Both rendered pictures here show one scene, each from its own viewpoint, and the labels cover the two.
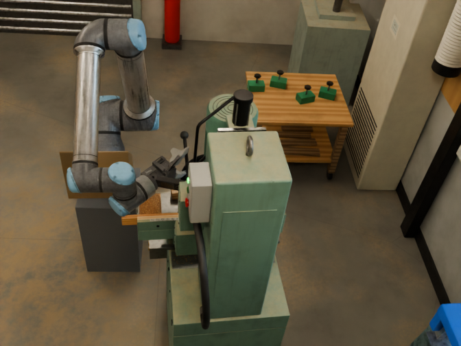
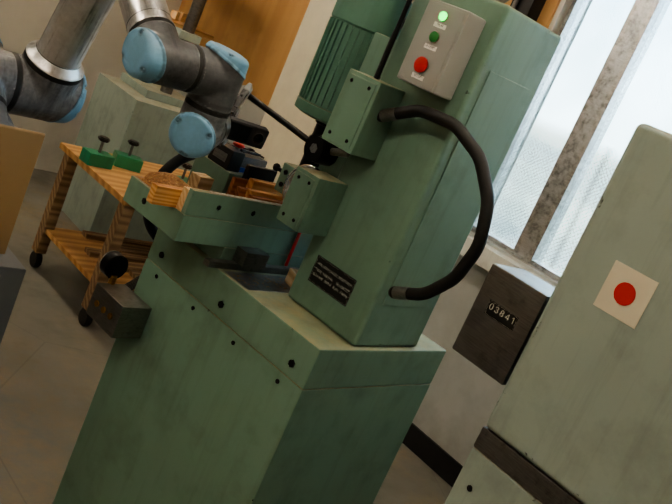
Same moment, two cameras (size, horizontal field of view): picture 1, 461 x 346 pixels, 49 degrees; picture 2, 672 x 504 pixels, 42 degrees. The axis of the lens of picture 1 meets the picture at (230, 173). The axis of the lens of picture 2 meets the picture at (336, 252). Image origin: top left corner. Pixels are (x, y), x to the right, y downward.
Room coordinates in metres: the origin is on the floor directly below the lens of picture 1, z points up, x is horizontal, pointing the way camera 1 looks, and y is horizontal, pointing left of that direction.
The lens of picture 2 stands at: (-0.28, 1.18, 1.36)
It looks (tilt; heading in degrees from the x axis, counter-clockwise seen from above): 13 degrees down; 321
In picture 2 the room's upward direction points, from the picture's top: 24 degrees clockwise
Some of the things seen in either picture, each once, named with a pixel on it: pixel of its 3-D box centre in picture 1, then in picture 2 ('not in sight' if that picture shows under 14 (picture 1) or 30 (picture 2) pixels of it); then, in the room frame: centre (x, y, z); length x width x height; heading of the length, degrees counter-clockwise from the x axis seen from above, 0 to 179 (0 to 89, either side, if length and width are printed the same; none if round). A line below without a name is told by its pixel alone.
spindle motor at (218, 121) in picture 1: (229, 142); (355, 58); (1.39, 0.02, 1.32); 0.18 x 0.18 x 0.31
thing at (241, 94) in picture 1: (241, 118); not in sight; (1.25, -0.01, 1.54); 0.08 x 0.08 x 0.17; 12
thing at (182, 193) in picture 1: (191, 206); (362, 114); (1.14, 0.12, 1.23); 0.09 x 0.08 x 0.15; 12
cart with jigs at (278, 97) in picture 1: (291, 120); (145, 230); (2.86, -0.38, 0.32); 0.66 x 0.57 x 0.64; 98
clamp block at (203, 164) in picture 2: not in sight; (228, 183); (1.57, 0.10, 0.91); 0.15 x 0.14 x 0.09; 102
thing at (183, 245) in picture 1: (186, 237); (311, 201); (1.17, 0.13, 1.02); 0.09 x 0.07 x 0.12; 102
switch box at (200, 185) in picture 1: (199, 193); (440, 49); (1.04, 0.09, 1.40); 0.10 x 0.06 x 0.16; 12
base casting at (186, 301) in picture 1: (222, 263); (295, 303); (1.27, -0.01, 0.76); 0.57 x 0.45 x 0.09; 12
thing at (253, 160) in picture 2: not in sight; (236, 155); (1.57, 0.10, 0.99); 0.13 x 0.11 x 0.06; 102
